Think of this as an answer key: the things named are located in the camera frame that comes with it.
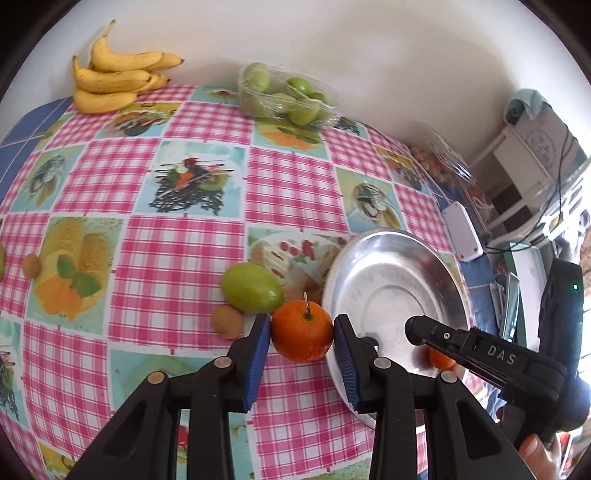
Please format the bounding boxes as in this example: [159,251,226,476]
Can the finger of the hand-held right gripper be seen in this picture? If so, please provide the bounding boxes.
[404,315,476,355]
[452,356,506,393]

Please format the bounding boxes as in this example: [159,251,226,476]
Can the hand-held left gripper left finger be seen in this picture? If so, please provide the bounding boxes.
[65,313,271,480]

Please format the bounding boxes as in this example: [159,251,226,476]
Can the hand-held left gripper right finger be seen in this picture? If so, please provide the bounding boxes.
[333,314,539,480]

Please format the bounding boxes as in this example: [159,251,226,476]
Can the orange tangerine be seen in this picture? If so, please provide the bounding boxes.
[428,346,458,371]
[270,292,334,363]

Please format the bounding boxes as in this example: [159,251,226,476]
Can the round metal plate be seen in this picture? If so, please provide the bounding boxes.
[322,228,470,430]

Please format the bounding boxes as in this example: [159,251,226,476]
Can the large green jujube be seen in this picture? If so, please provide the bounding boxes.
[220,262,285,313]

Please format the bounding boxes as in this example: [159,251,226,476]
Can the person's right hand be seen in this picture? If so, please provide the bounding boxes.
[518,434,565,480]

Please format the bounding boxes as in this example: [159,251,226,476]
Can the pale flat board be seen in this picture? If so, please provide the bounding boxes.
[505,246,550,343]

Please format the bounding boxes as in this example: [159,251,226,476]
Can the white plastic device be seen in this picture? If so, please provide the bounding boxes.
[442,202,485,263]

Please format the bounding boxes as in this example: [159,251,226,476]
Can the pile of boxed longans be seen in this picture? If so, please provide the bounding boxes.
[411,145,451,183]

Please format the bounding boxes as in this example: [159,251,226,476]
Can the clear plastic clamshell box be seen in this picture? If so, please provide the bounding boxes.
[409,122,478,190]

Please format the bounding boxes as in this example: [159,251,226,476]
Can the white printed box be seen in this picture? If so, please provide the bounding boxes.
[515,99,589,181]

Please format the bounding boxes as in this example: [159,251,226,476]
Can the clear plastic tray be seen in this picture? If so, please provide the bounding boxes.
[238,61,342,130]

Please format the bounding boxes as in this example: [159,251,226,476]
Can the teal cloth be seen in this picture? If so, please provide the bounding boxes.
[505,88,555,125]

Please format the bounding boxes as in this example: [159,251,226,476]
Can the pile of packed green jujubes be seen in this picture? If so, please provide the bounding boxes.
[242,62,329,126]

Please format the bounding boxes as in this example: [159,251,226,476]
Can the yellow banana bunch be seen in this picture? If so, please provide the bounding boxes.
[72,19,185,114]

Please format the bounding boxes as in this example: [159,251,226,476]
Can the black cable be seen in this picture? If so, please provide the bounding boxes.
[482,124,591,254]

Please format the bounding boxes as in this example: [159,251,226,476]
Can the white shelf frame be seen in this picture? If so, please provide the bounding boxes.
[466,124,591,241]

